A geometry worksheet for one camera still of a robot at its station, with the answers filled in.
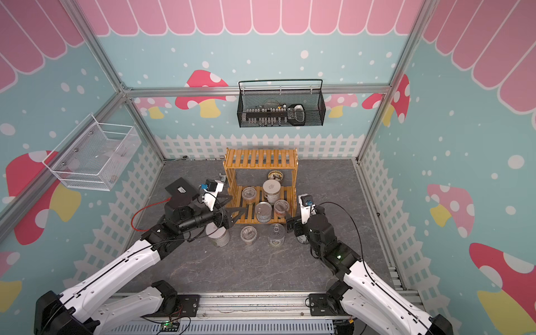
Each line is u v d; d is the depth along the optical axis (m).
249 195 0.97
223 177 1.11
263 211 0.90
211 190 0.61
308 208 0.62
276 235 0.84
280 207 0.92
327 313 0.72
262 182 1.13
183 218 0.57
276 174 1.12
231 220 0.64
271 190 0.93
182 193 1.03
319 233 0.53
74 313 0.40
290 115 0.89
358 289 0.49
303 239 0.85
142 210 1.00
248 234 0.86
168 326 0.73
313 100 0.94
